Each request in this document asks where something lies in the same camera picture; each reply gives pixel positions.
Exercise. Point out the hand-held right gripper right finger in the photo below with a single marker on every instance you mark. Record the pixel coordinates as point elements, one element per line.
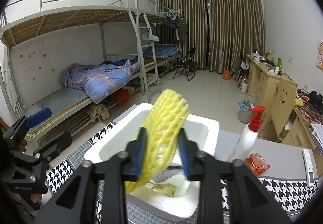
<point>184,156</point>

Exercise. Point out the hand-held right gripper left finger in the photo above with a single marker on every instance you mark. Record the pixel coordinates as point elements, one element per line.
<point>141,156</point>

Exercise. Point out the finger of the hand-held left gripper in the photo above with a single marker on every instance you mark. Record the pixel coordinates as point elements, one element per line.
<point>37,116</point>
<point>54,144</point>

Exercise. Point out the grey cloth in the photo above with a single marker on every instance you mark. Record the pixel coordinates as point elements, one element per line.
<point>164,174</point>

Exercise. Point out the colourful printed soft packet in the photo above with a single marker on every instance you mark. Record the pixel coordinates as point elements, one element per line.
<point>167,190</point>

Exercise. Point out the yellow foam fruit net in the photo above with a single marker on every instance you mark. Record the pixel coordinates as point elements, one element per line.
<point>166,113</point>

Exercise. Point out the white foam box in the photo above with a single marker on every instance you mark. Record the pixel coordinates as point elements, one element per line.
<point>161,206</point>

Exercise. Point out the person's left hand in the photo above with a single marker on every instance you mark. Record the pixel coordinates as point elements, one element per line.
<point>35,198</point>

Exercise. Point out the beige crumpled cloth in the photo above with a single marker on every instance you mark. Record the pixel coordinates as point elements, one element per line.
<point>98,113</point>

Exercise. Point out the red bag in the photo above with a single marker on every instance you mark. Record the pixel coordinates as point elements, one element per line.
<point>122,96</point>

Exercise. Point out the white pump bottle red nozzle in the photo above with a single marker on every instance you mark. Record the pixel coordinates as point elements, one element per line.
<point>246,140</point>

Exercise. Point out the blue checked quilt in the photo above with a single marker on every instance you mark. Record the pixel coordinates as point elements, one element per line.
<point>101,80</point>

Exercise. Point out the red snack packet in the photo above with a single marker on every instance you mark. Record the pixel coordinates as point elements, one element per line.
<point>257,164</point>

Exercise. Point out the grey trash bin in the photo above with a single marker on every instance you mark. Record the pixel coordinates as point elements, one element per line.
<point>246,114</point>

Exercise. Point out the orange box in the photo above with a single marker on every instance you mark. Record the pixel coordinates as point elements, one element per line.
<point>226,75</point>

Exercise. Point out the black folding chair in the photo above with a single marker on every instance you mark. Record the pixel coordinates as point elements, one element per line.
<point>185,62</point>

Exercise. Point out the cluster of drink bottles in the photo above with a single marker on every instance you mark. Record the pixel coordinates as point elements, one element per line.
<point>243,82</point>

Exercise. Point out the blue checked bedding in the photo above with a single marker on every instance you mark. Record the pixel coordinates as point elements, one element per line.
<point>164,51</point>

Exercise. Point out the houndstooth tablecloth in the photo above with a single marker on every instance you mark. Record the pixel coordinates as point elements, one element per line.
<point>285,196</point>

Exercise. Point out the light wooden desk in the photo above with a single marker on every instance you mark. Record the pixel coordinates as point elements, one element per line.
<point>262,80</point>

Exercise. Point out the white metal bunk bed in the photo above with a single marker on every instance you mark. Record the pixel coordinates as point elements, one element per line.
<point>75,14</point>
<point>151,16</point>

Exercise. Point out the wooden chair with smiley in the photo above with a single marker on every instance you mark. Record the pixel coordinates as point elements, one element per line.
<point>285,103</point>

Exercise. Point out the white hanging pouch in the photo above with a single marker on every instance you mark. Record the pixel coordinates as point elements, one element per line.
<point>151,36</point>

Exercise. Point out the wooden desk with patterned cover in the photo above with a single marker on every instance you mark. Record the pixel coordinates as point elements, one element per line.
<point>302,133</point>

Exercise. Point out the white pot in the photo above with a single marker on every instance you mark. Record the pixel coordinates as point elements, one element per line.
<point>255,55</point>

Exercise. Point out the white remote control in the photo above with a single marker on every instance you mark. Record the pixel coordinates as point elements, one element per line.
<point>309,166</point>

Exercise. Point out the dark hanging clothes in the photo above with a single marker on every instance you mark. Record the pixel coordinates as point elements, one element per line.
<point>179,28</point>

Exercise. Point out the brown curtain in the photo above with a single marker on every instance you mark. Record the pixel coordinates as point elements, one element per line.
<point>237,29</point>
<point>181,27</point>

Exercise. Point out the printed paper sheets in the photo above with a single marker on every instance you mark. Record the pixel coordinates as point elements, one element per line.
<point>318,138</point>

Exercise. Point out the black headphones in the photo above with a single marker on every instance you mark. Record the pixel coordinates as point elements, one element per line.
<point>315,96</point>

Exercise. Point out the cartoon wall poster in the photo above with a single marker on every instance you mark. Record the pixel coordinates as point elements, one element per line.
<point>320,55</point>

